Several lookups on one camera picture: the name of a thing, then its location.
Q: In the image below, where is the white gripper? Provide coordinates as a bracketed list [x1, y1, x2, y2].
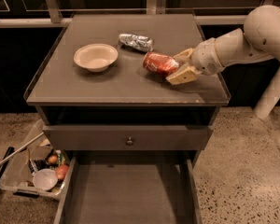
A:
[166, 38, 223, 85]

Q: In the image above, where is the red coke can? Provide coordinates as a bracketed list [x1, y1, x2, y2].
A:
[143, 52, 179, 77]

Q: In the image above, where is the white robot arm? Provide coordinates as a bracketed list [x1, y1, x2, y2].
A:
[166, 5, 280, 85]

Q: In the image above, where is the grey drawer cabinet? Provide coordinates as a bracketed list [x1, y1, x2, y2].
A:
[22, 13, 231, 224]

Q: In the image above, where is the round metal drawer knob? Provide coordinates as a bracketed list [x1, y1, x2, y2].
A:
[126, 136, 133, 146]

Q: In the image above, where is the grey top drawer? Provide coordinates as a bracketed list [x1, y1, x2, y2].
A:
[43, 125, 213, 151]

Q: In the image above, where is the grey open middle drawer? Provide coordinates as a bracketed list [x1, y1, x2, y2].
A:
[53, 153, 203, 224]

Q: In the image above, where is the crumpled silver foil bag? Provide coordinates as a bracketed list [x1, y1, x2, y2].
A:
[119, 33, 154, 52]

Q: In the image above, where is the beige paper bowl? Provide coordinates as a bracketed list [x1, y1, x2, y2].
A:
[74, 44, 119, 73]

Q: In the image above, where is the white slanted pole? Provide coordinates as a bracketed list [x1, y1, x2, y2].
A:
[253, 67, 280, 119]

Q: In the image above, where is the orange fruit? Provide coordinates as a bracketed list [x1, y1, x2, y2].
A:
[48, 155, 58, 165]

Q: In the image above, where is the red apple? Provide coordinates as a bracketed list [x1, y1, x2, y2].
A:
[55, 164, 69, 180]

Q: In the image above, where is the white plastic bowl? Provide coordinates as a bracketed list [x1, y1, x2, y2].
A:
[33, 169, 58, 191]

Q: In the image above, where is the black snack packet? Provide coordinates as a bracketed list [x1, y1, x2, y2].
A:
[28, 160, 48, 176]

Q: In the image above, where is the clear plastic storage bin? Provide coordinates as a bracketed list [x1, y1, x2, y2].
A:
[0, 120, 69, 200]

